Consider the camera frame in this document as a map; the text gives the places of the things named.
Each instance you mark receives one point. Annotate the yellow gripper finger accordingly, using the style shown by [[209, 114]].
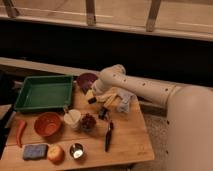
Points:
[[89, 94]]

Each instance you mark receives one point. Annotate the beige wooden spoon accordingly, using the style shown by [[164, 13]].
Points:
[[103, 98]]

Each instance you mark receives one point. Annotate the red yellow apple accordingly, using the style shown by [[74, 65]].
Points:
[[55, 154]]

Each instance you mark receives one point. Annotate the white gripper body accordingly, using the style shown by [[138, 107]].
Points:
[[99, 87]]

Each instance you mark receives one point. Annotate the dark eraser block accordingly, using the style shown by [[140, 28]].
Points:
[[92, 100]]

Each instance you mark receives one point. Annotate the green plastic tray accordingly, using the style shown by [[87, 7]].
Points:
[[44, 93]]

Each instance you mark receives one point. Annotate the grey cloth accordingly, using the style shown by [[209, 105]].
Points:
[[124, 104]]

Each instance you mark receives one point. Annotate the white cup with spoon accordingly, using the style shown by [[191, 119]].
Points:
[[72, 117]]

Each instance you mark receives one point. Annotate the orange bowl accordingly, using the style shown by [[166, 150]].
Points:
[[47, 124]]

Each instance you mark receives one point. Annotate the orange carrot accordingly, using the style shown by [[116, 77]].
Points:
[[19, 132]]

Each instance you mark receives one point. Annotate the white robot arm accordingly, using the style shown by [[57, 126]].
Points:
[[189, 115]]

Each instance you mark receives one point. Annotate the small metal cup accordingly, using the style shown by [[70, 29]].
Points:
[[76, 150]]

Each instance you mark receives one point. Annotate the blue sponge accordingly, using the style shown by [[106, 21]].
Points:
[[35, 152]]

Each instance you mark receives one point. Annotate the small bowl of red berries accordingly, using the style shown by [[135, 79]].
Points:
[[88, 122]]

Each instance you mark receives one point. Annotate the black brush tool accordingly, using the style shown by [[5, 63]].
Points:
[[104, 114]]

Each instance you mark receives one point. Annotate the black handled knife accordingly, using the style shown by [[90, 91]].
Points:
[[108, 136]]

